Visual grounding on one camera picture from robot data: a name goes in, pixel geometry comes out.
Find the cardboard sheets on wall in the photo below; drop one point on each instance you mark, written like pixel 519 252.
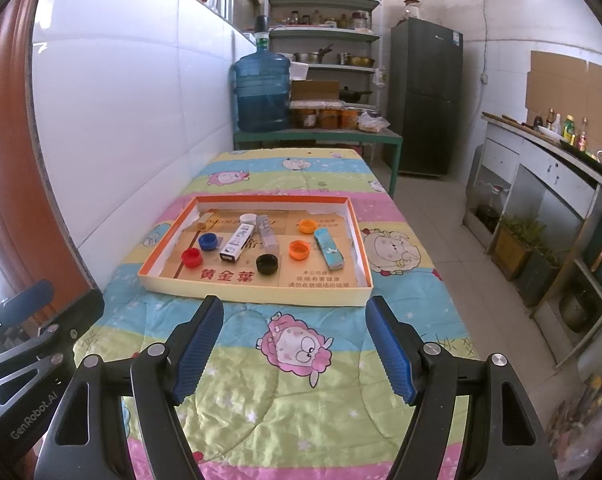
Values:
pixel 561 85

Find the white slim printed box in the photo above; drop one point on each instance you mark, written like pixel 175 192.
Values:
pixel 237 243

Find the dark green fridge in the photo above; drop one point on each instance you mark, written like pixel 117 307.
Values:
pixel 426 100

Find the red sauce bottle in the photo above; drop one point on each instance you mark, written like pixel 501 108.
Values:
pixel 582 141

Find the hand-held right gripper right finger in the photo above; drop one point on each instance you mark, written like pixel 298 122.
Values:
pixel 391 355

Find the glass jug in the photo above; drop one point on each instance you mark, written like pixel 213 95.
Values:
pixel 496 196

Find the golden metal bowl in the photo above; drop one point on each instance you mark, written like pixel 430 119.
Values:
pixel 356 60

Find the steel pot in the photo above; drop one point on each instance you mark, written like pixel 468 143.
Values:
pixel 311 57

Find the light blue slim box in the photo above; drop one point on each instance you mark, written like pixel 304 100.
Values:
pixel 329 247

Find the printed cardboard liner sheet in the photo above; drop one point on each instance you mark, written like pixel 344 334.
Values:
pixel 251 278

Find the clear floral rectangular box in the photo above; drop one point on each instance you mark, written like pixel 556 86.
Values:
pixel 268 235

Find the yellow planter with plant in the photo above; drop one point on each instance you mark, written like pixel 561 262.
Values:
pixel 513 247

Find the yellow green bottle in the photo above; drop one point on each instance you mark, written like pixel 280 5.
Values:
pixel 569 131

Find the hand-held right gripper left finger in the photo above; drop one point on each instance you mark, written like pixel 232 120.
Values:
pixel 198 355

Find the orange bottle cap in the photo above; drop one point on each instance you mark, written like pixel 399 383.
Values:
pixel 299 250
pixel 307 226

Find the glass jar with lid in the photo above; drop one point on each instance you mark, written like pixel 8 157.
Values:
pixel 412 8

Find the dark green planter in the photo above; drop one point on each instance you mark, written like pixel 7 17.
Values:
pixel 538 280

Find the blue bottle cap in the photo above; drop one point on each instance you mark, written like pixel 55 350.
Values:
pixel 208 241

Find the red bottle cap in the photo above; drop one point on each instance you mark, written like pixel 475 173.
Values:
pixel 191 258

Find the water jug pump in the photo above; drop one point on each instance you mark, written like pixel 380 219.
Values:
pixel 262 32

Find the row of spice jars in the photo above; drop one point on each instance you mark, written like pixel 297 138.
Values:
pixel 326 19

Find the black frying pan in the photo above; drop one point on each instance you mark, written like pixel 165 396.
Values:
pixel 353 94

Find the grey kitchen counter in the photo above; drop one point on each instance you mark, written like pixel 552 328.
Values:
pixel 536 160

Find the white bottle cap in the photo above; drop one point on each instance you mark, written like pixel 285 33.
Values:
pixel 248 218

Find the brown cardboard box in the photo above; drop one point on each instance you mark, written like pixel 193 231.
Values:
pixel 315 90

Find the plastic food container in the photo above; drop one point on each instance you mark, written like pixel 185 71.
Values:
pixel 348 118
pixel 303 116
pixel 328 117

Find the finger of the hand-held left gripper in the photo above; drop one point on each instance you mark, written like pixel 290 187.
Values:
pixel 31 370
pixel 56 310

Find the brown wooden door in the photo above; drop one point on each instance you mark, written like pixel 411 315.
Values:
pixel 11 160

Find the orange rimmed cardboard tray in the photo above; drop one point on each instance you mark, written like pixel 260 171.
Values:
pixel 281 298

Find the black bottle cap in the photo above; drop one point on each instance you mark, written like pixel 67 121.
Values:
pixel 267 264

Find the blue water jug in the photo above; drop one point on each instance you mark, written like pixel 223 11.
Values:
pixel 261 95

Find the dark sauce bottle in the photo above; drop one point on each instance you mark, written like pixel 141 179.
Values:
pixel 538 121

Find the plastic bag with food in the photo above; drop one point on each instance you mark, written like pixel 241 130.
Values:
pixel 373 123

